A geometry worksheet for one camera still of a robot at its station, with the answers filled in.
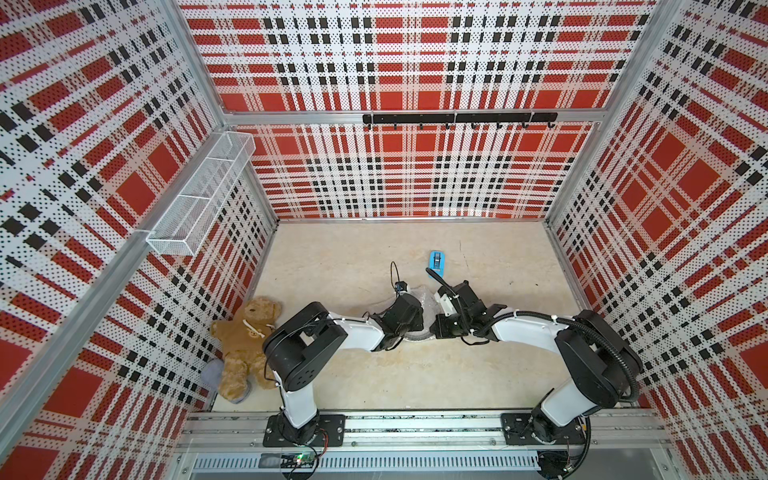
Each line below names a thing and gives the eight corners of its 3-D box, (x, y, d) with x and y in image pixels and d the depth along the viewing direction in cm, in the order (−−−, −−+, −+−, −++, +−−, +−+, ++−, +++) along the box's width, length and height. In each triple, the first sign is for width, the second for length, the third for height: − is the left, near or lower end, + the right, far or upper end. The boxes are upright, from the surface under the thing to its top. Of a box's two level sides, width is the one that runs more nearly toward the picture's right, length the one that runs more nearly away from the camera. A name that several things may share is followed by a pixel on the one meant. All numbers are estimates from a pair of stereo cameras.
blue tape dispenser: (430, 276, 107) (431, 268, 103) (428, 258, 112) (429, 250, 108) (444, 276, 107) (446, 268, 103) (442, 258, 112) (444, 250, 108)
